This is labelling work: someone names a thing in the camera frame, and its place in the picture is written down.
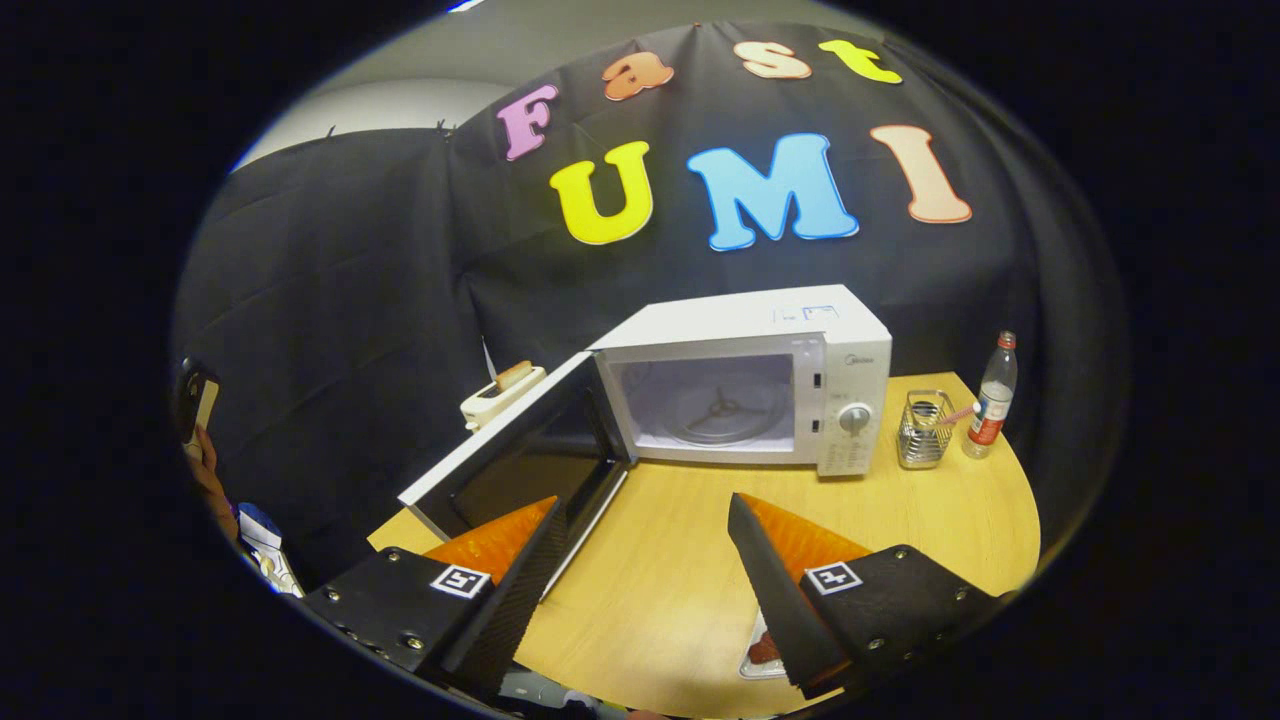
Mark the red white striped straw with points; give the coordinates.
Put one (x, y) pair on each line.
(962, 412)

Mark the white toaster oven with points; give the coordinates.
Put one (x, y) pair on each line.
(740, 320)

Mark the white blue printed cloth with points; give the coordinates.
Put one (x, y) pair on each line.
(262, 535)

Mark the cream bread toaster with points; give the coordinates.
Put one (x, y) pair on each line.
(500, 397)

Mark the small white food tray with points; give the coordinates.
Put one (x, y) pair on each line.
(757, 670)

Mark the toast bread slice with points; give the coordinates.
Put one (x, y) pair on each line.
(514, 374)

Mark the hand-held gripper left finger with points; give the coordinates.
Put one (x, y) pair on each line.
(515, 600)

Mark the reddish brown meat piece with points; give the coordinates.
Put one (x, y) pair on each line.
(765, 650)

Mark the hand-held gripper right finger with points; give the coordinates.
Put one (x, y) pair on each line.
(780, 600)

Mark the clear plastic water bottle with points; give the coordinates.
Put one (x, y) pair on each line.
(992, 400)

